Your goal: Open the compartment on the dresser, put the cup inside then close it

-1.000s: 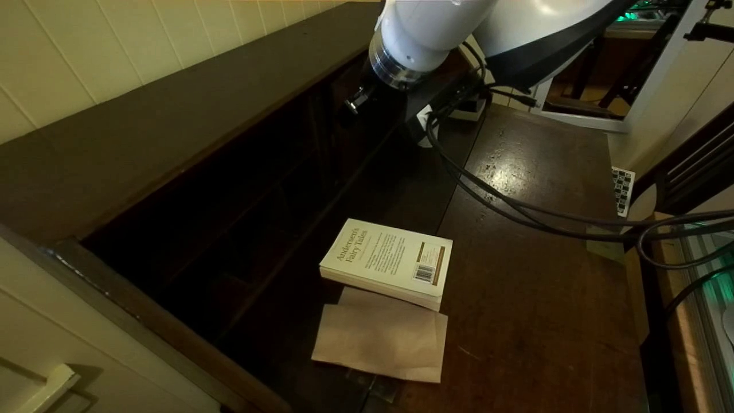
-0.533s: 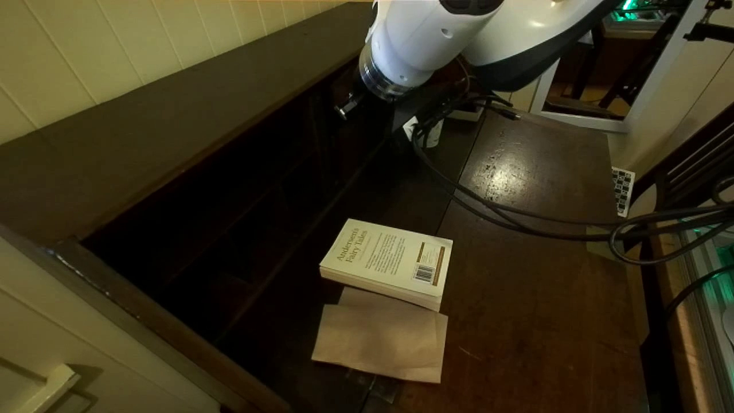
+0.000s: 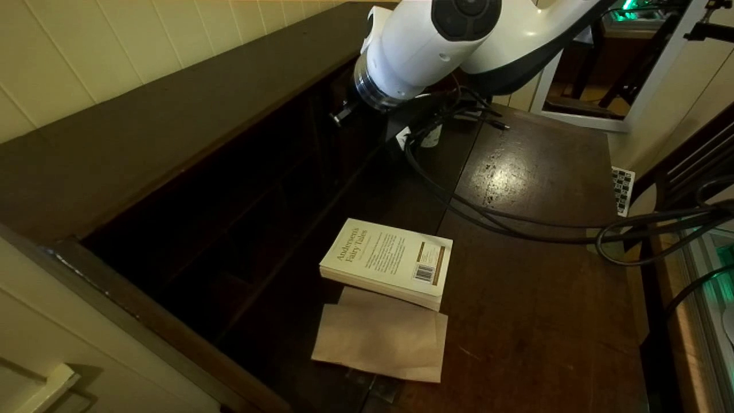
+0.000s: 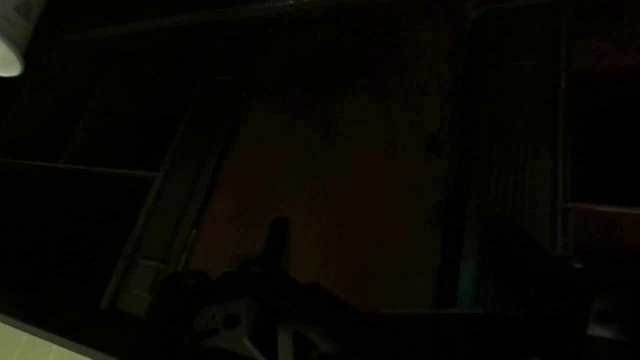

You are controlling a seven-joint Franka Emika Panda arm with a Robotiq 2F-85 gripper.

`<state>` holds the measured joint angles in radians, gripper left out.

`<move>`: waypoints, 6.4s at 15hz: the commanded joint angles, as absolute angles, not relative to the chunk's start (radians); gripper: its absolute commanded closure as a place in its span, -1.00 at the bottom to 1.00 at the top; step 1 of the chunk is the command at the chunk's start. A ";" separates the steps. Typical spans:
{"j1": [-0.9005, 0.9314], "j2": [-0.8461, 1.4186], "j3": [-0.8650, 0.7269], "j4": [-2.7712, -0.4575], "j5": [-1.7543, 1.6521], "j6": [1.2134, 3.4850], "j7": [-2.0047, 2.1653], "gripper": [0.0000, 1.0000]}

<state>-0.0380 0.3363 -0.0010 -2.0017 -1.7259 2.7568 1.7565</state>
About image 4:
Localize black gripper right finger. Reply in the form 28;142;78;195
487;218;576;302

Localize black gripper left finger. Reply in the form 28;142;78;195
262;215;294;268

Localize dark wooden secretary desk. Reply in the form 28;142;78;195
0;0;640;360

